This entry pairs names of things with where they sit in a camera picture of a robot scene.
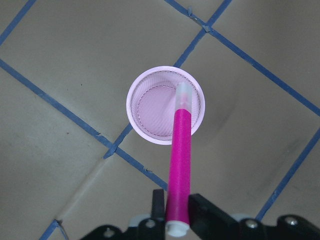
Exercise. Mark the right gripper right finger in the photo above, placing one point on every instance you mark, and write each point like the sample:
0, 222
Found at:
209, 222

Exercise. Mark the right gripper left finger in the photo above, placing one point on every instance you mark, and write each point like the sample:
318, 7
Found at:
158, 205

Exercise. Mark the pink pen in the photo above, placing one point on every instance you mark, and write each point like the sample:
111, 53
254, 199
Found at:
177, 215

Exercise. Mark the pink mesh cup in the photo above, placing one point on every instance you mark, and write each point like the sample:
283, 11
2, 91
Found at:
151, 100

